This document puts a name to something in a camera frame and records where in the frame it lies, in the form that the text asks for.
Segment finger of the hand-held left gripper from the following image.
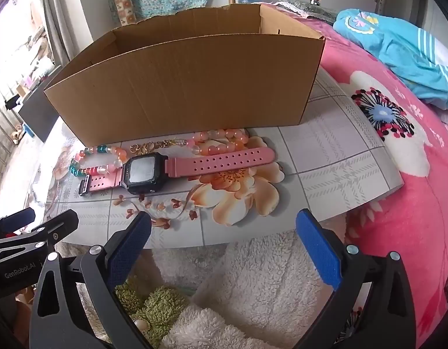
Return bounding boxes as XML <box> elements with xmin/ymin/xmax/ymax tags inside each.
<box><xmin>0</xmin><ymin>209</ymin><xmax>79</xmax><ymax>259</ymax></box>
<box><xmin>0</xmin><ymin>207</ymin><xmax>36</xmax><ymax>241</ymax></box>

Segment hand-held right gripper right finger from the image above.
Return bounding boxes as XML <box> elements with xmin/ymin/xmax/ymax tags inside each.
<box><xmin>296</xmin><ymin>208</ymin><xmax>417</xmax><ymax>349</ymax></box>

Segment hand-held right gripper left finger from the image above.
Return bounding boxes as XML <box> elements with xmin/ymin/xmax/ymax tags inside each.
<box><xmin>29</xmin><ymin>211</ymin><xmax>154</xmax><ymax>349</ymax></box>

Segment green and pink bead bracelet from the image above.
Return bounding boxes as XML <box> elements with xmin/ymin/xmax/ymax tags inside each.
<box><xmin>69</xmin><ymin>145</ymin><xmax>128</xmax><ymax>179</ymax></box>

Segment black wristwatch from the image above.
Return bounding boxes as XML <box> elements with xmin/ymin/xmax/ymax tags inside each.
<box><xmin>79</xmin><ymin>148</ymin><xmax>276</xmax><ymax>197</ymax></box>

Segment peach bead bracelet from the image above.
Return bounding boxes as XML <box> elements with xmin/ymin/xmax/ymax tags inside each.
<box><xmin>188</xmin><ymin>128</ymin><xmax>251</xmax><ymax>158</ymax></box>

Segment brown cardboard box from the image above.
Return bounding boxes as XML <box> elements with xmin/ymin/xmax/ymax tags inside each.
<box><xmin>44</xmin><ymin>3</ymin><xmax>325</xmax><ymax>146</ymax></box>

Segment white fluffy blanket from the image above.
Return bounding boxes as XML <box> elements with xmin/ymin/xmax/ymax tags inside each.
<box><xmin>59</xmin><ymin>222</ymin><xmax>359</xmax><ymax>349</ymax></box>

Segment green fluffy cloth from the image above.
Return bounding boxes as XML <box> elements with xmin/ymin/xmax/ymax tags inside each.
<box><xmin>115</xmin><ymin>278</ymin><xmax>190</xmax><ymax>349</ymax></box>

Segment pink floral blanket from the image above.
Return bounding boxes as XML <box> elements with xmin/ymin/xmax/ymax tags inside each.
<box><xmin>260</xmin><ymin>2</ymin><xmax>448</xmax><ymax>349</ymax></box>

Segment dark side table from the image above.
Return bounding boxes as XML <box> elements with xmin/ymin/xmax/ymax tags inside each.
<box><xmin>19</xmin><ymin>65</ymin><xmax>62</xmax><ymax>142</ymax></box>

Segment grey curtain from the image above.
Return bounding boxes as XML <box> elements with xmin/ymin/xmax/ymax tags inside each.
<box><xmin>39</xmin><ymin>0</ymin><xmax>94</xmax><ymax>66</ymax></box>

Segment blue striped garment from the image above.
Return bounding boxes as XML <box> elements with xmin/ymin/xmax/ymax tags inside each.
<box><xmin>333</xmin><ymin>8</ymin><xmax>448</xmax><ymax>110</ymax></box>

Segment grey lace cloth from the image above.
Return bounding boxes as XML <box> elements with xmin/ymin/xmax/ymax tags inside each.
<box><xmin>275</xmin><ymin>0</ymin><xmax>339</xmax><ymax>20</ymax></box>

